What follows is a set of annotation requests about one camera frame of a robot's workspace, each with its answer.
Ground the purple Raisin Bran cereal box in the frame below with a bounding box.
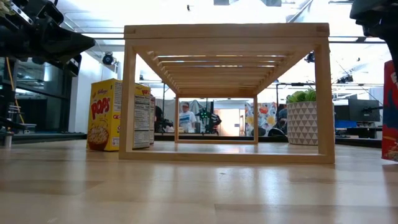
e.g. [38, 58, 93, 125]
[150, 96, 156, 145]

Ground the blue box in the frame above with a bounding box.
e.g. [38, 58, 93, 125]
[335, 120, 358, 129]

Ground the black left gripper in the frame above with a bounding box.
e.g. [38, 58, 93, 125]
[0, 18, 96, 77]

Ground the black computer monitor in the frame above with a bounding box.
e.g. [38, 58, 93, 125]
[334, 105, 349, 122]
[348, 98, 381, 123]

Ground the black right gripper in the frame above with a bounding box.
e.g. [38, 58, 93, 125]
[349, 0, 398, 80]

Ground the black metal table frame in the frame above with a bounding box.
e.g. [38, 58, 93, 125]
[0, 132, 383, 151]

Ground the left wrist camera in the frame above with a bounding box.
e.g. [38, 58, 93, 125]
[18, 0, 65, 26]

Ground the grey hanging cloth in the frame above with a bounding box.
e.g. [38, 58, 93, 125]
[178, 99, 214, 128]

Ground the floral patterned cloth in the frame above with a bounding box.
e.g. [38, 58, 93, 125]
[244, 101, 278, 137]

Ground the black framed glass partition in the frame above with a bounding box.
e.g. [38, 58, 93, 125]
[0, 57, 82, 134]

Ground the light wooden slatted shelf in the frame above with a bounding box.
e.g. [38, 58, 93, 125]
[118, 22, 336, 165]

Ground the red cereal box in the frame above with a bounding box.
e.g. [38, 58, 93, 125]
[381, 60, 398, 162]

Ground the white cabinet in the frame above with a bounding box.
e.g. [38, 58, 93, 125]
[368, 86, 384, 105]

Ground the succulent in patterned white pot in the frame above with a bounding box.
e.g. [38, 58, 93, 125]
[285, 88, 318, 146]

